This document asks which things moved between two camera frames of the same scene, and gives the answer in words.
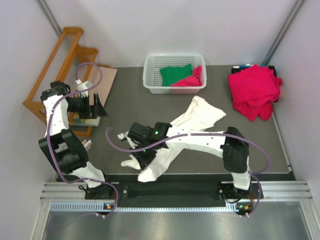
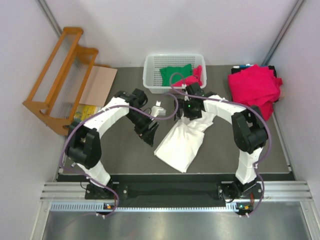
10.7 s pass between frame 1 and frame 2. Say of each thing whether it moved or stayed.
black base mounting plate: stayed
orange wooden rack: stayed
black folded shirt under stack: stayed
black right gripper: moved
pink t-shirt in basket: stayed
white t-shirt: moved
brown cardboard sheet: stayed
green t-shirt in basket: stayed
